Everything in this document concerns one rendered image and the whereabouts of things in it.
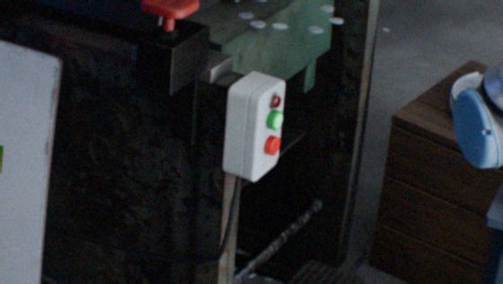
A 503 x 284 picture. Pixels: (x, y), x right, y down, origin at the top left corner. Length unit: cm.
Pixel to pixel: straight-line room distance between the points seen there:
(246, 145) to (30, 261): 48
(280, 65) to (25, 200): 48
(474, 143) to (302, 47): 47
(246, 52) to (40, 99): 34
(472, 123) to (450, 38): 194
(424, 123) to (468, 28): 147
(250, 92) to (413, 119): 65
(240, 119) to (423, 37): 192
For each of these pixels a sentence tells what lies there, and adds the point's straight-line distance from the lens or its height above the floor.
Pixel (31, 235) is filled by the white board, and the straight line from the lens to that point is 187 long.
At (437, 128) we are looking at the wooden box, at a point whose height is 35.
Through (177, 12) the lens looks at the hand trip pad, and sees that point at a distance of 149.
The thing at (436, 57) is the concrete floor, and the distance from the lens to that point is 335.
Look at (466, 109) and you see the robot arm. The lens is 158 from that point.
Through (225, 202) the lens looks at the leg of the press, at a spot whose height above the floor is 44.
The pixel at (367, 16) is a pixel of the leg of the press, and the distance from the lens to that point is 201.
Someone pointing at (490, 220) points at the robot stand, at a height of 45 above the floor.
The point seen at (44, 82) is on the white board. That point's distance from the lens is 178.
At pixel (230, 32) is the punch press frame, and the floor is 64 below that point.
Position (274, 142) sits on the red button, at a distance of 162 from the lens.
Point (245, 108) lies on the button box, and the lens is 158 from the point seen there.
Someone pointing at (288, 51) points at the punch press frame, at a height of 55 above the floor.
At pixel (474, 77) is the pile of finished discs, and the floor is 38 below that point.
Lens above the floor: 133
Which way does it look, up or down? 29 degrees down
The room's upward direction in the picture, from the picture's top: 5 degrees clockwise
